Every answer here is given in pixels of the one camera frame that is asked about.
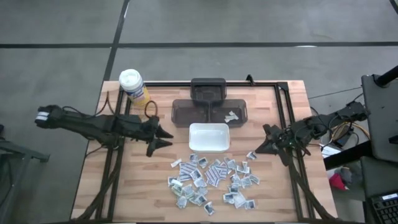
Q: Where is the floor cable bundle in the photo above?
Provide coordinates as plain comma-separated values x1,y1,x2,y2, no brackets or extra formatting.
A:
309,91,373,150

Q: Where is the black keyboard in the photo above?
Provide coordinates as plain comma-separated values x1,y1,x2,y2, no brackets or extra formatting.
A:
369,192,398,224

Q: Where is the dark grey keyboard desk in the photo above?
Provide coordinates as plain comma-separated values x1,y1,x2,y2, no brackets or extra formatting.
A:
360,155,398,200

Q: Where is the black desk crossbar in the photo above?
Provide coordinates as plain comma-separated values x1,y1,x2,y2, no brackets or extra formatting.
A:
323,140,373,171

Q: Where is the grey metal stand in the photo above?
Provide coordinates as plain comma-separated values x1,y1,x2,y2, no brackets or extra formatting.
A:
0,123,50,224

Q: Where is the white plastic bin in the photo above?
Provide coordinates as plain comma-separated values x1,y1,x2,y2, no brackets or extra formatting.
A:
188,123,231,154

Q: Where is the white paper sheet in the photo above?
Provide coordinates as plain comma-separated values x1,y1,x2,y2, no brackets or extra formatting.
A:
320,144,342,159

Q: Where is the yellow Lysol wipes canister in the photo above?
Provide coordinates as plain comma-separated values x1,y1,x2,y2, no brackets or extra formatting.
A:
118,68,151,108

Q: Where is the grey translucent plastic bin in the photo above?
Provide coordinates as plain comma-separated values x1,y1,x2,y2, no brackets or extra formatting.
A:
208,98,249,128
190,77,227,106
171,98,211,128

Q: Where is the black pole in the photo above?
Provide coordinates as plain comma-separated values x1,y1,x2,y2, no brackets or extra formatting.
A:
374,64,398,88

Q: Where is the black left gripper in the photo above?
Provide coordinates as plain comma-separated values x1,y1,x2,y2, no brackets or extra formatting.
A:
136,115,174,157

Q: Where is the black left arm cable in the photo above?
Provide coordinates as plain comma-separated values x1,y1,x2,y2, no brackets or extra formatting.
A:
62,90,160,121

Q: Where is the red and grey cloth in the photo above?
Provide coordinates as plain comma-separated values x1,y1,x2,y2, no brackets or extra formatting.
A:
326,166,354,192

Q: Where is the blue striped white packet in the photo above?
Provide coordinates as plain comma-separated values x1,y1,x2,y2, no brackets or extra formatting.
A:
205,166,228,187
179,162,199,183

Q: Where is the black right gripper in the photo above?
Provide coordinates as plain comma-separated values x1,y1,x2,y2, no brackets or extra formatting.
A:
254,123,296,167

